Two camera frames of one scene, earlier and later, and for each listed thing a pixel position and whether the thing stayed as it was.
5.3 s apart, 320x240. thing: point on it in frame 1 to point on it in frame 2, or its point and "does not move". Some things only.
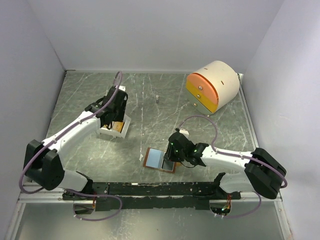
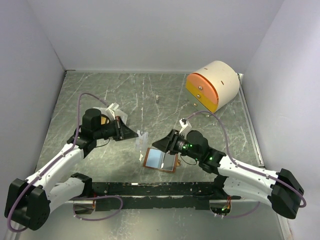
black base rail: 122,196 does not move
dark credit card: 168,165 does not move
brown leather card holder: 154,159 does not move
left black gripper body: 119,115 to 112,129
